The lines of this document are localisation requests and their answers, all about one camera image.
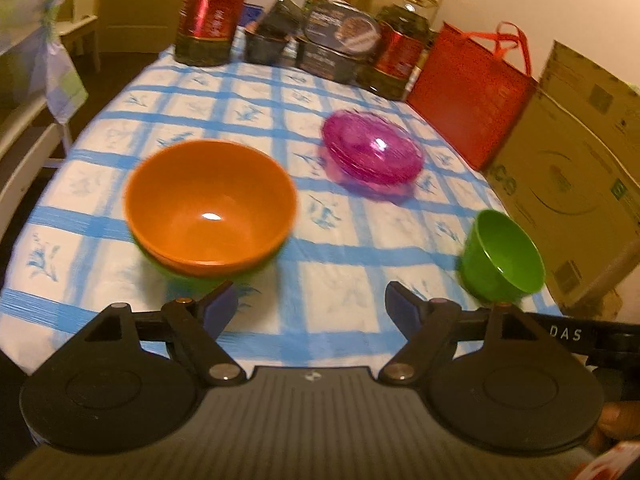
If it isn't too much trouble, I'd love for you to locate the red tote bag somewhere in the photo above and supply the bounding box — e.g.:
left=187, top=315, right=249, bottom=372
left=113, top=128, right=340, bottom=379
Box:
left=406, top=21, right=539, bottom=172

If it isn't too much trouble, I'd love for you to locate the large green bowl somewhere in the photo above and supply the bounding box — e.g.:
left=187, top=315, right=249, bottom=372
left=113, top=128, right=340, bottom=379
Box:
left=131, top=230, right=287, bottom=295

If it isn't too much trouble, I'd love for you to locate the white wooden chair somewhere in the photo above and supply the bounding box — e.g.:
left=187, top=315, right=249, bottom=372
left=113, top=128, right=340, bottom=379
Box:
left=0, top=0, right=101, bottom=242

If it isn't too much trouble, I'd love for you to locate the small white stool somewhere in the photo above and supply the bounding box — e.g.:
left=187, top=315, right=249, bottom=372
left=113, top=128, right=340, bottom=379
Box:
left=56, top=15, right=102, bottom=74

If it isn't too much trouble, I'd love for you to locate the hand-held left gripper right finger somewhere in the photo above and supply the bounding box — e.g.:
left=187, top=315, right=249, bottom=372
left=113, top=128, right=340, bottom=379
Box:
left=377, top=280, right=551, bottom=387

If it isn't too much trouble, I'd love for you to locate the dark triangular packet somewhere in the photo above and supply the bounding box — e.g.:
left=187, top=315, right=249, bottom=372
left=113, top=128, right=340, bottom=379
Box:
left=260, top=0, right=309, bottom=39

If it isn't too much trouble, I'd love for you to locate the black instant meal box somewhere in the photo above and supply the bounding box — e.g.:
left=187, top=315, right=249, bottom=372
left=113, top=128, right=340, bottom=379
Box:
left=295, top=35, right=372, bottom=84
left=304, top=0, right=382, bottom=54

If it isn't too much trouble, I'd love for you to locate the blue checked tablecloth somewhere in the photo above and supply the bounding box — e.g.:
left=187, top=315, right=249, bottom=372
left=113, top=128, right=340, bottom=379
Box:
left=0, top=42, right=559, bottom=377

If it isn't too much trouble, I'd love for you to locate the wooden door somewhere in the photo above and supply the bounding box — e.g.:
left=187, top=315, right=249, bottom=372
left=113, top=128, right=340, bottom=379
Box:
left=97, top=0, right=194, bottom=54

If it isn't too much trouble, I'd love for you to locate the large cardboard box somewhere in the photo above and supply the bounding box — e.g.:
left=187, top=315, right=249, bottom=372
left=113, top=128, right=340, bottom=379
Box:
left=482, top=40, right=640, bottom=312

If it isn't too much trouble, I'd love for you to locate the small green bowl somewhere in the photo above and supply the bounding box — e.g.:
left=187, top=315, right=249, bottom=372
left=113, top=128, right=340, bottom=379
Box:
left=460, top=209, right=546, bottom=304

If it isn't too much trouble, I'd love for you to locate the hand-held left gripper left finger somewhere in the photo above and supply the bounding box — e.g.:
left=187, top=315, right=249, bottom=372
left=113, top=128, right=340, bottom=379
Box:
left=82, top=280, right=248, bottom=387

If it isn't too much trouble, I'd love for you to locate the oil bottle with red label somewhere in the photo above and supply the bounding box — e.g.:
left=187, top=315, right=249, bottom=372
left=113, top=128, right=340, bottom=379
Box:
left=175, top=0, right=251, bottom=67
left=357, top=0, right=434, bottom=102

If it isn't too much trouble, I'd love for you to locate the pale checked chair cover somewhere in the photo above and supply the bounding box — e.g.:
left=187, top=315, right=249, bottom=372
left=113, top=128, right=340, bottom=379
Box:
left=0, top=0, right=89, bottom=124

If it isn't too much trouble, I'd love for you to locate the orange bowl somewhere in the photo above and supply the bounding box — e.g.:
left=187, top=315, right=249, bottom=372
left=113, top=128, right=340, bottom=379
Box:
left=123, top=140, right=299, bottom=279

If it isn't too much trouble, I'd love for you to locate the person's right hand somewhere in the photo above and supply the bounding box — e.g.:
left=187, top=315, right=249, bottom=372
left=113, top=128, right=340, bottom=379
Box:
left=587, top=400, right=640, bottom=455

